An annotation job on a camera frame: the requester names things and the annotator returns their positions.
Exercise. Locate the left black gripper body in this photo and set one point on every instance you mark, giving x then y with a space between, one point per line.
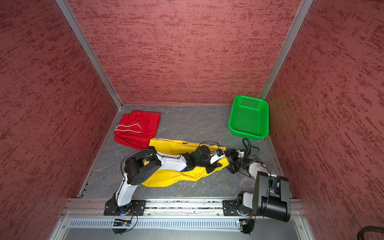
206 163

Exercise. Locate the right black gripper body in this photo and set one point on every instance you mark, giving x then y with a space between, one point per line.
237 162

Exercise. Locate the yellow shorts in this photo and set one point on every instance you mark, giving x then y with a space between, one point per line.
166 178

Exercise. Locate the green plastic basket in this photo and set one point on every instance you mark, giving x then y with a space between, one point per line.
249 118

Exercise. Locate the red shorts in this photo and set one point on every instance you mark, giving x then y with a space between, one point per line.
135 130

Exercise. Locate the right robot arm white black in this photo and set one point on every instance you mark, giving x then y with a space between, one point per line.
271 196

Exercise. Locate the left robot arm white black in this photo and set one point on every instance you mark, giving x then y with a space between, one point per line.
136 168

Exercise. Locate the right small circuit board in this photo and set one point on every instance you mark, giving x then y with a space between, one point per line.
246 227

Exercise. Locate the small circuit board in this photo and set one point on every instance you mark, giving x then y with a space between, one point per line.
246 227
122 223

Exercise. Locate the left small circuit board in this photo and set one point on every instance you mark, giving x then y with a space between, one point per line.
122 223

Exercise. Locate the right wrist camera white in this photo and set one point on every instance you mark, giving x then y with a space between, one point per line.
240 154

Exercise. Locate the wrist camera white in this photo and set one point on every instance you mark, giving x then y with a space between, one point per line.
218 155
240 154

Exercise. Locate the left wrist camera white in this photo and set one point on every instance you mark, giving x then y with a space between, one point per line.
218 155

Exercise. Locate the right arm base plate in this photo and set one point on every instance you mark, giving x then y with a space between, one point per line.
230 208

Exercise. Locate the aluminium mounting rail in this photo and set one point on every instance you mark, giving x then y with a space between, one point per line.
155 208

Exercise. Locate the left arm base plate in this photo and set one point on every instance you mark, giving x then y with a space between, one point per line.
136 207

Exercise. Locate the slotted cable duct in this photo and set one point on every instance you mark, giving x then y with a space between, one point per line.
169 224

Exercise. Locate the right aluminium corner post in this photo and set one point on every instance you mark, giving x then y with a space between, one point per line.
291 35

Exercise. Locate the aluminium corner post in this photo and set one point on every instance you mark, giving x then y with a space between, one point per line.
291 35
79 33

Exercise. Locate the left aluminium corner post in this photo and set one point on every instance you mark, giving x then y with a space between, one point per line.
79 33

